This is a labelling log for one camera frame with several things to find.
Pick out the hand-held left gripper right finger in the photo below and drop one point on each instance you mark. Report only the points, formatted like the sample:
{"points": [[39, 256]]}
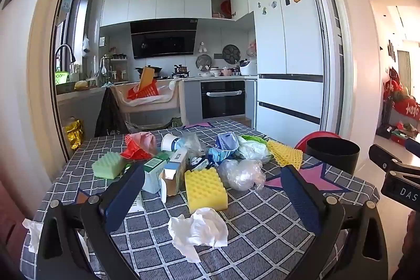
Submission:
{"points": [[300, 198]]}

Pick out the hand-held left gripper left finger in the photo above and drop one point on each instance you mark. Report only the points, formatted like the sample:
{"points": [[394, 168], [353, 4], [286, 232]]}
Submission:
{"points": [[124, 198]]}

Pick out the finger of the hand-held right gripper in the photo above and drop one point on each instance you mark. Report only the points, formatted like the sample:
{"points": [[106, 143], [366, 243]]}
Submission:
{"points": [[384, 157], [413, 145]]}

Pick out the green sponge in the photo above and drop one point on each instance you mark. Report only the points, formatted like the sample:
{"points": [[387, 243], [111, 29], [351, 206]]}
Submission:
{"points": [[108, 165]]}

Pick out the green white carton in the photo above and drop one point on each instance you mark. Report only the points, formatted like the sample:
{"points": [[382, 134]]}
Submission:
{"points": [[154, 171]]}

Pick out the yellow foam net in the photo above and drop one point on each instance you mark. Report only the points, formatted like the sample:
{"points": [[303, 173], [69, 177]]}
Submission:
{"points": [[285, 153]]}

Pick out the black trash bin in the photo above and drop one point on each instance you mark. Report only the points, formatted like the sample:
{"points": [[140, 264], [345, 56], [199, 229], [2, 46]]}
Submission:
{"points": [[331, 158]]}

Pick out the red pink plastic bag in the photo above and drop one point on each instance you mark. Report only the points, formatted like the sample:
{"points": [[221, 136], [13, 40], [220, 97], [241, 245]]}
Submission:
{"points": [[139, 145]]}

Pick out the blue white cardboard box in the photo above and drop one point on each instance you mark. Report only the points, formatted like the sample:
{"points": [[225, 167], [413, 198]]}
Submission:
{"points": [[174, 168]]}

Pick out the clear plastic wrap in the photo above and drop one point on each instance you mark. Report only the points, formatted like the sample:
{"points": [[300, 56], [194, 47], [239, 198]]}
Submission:
{"points": [[241, 175]]}

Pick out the green white plastic bag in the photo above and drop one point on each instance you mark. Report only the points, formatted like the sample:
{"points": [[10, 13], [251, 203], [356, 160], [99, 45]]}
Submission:
{"points": [[252, 148]]}

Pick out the white blue paper cup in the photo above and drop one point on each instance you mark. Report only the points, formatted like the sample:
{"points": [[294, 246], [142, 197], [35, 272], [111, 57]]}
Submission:
{"points": [[169, 142]]}

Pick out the yellow sponge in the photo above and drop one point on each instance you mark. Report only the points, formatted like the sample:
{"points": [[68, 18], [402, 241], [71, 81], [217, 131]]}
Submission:
{"points": [[205, 189]]}

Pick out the small black white packet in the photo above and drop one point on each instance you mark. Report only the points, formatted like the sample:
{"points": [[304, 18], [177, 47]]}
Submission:
{"points": [[198, 163]]}

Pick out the white tissue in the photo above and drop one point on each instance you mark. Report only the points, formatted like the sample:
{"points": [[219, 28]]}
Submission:
{"points": [[200, 230]]}

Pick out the clear plastic bag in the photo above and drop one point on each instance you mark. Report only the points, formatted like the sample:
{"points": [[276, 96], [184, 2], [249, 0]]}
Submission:
{"points": [[194, 144]]}

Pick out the light blue wrapper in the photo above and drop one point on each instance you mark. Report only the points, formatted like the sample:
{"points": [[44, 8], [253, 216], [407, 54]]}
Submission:
{"points": [[218, 156]]}

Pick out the blue white plastic packet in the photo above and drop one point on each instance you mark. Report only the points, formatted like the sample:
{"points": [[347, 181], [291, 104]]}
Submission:
{"points": [[226, 140]]}

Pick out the red gift box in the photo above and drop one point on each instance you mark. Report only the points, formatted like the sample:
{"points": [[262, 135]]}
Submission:
{"points": [[400, 137]]}

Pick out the red gift bags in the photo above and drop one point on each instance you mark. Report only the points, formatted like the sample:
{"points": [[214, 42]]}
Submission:
{"points": [[407, 106]]}

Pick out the grey checked star tablecloth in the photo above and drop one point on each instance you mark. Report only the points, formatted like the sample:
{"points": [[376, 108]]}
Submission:
{"points": [[262, 217]]}

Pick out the gold foil bag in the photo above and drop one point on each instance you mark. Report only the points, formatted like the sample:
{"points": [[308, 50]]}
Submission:
{"points": [[73, 134]]}

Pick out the black hanging garment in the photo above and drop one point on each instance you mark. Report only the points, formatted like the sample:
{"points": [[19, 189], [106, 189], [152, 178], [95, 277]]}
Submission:
{"points": [[110, 116]]}

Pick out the white plastic cart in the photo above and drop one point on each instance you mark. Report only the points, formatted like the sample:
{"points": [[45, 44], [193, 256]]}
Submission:
{"points": [[147, 106]]}

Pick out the red plastic basket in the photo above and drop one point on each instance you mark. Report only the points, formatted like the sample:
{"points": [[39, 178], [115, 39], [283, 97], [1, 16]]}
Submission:
{"points": [[147, 93]]}

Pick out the grey kitchen counter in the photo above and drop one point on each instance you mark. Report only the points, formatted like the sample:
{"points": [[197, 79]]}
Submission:
{"points": [[192, 99]]}

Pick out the orange board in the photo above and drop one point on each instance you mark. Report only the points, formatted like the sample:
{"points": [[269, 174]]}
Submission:
{"points": [[146, 78]]}

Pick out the black built-in oven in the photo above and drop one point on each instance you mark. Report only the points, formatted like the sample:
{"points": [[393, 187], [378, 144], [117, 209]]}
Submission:
{"points": [[223, 103]]}

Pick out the spice rack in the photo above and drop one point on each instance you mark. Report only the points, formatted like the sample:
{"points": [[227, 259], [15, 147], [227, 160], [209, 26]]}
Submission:
{"points": [[118, 70]]}

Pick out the black wok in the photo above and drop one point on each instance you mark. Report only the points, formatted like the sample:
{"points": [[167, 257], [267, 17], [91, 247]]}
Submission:
{"points": [[157, 70]]}

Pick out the green plastic basket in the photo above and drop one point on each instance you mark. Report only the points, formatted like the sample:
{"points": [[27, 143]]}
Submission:
{"points": [[61, 78]]}

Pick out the white rice cooker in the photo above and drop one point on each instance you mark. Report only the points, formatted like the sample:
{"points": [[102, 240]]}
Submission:
{"points": [[248, 68]]}

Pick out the steel cooking pot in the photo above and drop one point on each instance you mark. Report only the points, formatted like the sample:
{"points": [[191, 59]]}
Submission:
{"points": [[181, 70]]}

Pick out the pink pot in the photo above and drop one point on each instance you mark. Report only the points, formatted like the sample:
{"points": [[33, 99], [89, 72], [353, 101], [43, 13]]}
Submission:
{"points": [[227, 72]]}

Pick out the white refrigerator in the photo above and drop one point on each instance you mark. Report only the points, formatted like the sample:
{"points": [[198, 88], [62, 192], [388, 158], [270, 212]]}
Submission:
{"points": [[288, 37]]}

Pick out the grey round hanging pan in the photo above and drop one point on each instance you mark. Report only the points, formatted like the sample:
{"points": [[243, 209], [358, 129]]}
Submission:
{"points": [[203, 62]]}

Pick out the metal kitchen faucet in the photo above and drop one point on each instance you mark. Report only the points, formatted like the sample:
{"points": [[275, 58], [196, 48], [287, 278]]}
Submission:
{"points": [[67, 48]]}

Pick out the dark round moulded pan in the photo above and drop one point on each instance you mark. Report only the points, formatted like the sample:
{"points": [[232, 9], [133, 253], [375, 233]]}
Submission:
{"points": [[231, 53]]}

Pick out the black range hood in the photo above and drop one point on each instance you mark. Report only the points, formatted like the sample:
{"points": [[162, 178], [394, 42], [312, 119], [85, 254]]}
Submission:
{"points": [[164, 40]]}

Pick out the white upper cabinets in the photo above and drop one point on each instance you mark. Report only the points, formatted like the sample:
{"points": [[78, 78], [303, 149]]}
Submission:
{"points": [[170, 4]]}

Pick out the black wall decoration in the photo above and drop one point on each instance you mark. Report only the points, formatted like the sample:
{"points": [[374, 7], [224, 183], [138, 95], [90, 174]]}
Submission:
{"points": [[391, 50]]}

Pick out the white wall switch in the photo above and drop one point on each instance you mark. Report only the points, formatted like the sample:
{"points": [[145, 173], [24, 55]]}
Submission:
{"points": [[102, 41]]}

